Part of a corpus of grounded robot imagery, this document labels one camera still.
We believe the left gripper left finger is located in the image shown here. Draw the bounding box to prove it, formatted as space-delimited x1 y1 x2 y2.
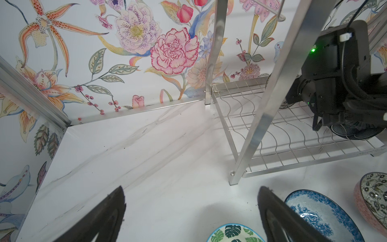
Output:
56 186 126 242

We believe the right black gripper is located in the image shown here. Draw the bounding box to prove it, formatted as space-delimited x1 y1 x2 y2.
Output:
285 20 370 126

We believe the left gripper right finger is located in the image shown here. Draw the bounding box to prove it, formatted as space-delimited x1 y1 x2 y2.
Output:
257 186 328 242

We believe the blue floral bowl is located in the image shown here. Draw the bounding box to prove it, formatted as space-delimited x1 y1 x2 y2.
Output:
285 190 364 242

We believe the green leaf bowl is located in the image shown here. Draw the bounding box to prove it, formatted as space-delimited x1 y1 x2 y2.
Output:
207 223 265 242

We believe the dark blue patterned bowl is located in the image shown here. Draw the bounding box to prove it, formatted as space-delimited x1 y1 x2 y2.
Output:
330 124 385 140

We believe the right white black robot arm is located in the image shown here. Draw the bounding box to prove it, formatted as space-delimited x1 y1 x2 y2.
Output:
285 1 387 129

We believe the stainless steel dish rack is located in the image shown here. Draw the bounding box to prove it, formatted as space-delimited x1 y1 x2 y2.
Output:
205 1 387 185

